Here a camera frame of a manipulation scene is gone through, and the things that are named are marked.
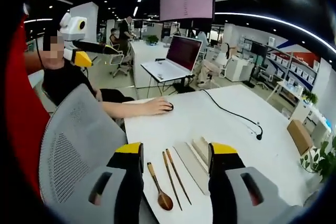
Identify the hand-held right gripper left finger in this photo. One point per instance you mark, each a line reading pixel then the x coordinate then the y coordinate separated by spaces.
pixel 123 182

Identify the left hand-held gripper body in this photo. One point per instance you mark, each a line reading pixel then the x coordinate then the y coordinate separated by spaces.
pixel 74 28

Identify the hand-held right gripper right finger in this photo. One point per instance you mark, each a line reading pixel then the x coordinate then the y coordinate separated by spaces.
pixel 231 182

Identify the wooden spoon utensil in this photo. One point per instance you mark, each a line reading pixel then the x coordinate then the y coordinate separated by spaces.
pixel 160 193

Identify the beige cutlery case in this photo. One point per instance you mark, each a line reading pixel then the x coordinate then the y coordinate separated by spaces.
pixel 193 163

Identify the wooden chopstick utensil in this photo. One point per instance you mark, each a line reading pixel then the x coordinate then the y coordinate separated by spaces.
pixel 178 176
pixel 172 180

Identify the white office chair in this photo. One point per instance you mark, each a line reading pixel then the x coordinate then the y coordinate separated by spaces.
pixel 120 62

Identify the small green plant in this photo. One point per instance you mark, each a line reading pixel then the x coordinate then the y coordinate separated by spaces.
pixel 152 40
pixel 310 96

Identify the grey mesh office chair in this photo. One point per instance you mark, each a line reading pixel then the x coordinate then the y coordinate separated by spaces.
pixel 78 129

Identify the white laptop stand table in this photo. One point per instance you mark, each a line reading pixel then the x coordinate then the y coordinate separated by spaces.
pixel 157 87

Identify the white leaf-patterned plant pot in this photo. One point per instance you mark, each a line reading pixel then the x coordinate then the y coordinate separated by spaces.
pixel 309 161

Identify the brown cardboard box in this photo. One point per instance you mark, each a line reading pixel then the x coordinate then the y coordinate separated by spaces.
pixel 299 134

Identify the white laptop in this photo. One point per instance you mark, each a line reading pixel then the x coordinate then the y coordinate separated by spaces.
pixel 181 56

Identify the black computer mouse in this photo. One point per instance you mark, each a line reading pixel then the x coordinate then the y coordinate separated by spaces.
pixel 170 106

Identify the green potted plant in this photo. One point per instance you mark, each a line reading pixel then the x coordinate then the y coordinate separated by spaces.
pixel 328 161

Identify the shelf of storage boxes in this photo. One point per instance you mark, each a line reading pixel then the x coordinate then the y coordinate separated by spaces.
pixel 294 69

